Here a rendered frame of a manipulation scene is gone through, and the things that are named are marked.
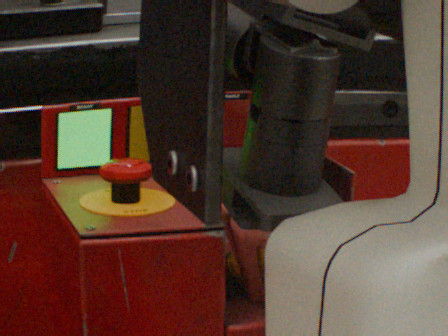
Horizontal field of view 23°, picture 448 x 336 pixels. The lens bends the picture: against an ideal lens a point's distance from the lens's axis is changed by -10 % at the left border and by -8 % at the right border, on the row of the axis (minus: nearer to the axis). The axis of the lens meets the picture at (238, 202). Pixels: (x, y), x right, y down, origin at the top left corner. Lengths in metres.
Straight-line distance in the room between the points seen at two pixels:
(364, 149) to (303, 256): 0.75
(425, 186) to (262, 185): 0.42
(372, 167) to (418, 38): 0.76
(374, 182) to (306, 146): 0.36
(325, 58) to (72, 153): 0.24
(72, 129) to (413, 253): 0.59
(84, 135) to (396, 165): 0.37
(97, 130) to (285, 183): 0.18
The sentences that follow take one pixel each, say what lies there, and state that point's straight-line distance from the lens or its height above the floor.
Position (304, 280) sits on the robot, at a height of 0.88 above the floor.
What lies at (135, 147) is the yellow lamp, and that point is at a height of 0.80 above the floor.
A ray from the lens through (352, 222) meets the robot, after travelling 0.40.
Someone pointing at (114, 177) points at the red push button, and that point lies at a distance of 0.83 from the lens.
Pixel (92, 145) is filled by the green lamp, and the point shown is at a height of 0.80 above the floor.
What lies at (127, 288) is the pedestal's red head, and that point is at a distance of 0.80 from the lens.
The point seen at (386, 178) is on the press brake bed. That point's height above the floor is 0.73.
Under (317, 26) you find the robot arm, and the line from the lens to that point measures 0.78.
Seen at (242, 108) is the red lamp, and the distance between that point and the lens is 0.96.
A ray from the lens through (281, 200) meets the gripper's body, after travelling 0.81.
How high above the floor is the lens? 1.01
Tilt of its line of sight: 15 degrees down
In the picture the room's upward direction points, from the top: 2 degrees clockwise
